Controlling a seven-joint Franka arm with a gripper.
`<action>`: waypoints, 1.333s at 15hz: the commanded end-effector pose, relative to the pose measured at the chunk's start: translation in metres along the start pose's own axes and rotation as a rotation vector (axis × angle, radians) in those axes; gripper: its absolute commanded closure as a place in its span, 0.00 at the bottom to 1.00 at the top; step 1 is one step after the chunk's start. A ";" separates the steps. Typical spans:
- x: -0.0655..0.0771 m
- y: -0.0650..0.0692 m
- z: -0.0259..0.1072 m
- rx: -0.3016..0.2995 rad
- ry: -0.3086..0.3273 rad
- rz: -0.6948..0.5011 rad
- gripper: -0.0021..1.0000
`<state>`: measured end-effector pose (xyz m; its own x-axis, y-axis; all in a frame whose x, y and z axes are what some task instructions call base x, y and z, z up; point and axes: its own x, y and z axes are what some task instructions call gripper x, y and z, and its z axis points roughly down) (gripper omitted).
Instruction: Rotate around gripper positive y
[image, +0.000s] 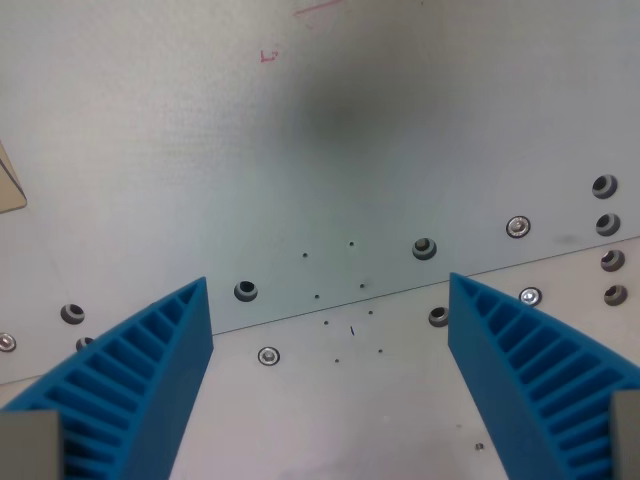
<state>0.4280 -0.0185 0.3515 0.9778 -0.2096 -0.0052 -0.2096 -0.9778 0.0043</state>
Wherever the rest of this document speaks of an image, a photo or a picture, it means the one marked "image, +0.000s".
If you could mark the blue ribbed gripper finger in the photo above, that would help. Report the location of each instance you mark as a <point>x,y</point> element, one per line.
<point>520,370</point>
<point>150,380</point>

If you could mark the silver hex socket screw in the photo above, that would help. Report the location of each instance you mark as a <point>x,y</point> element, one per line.
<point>6,342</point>
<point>518,227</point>
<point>530,296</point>
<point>269,356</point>

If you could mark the beige cardboard box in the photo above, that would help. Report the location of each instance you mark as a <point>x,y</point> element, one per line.
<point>8,185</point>

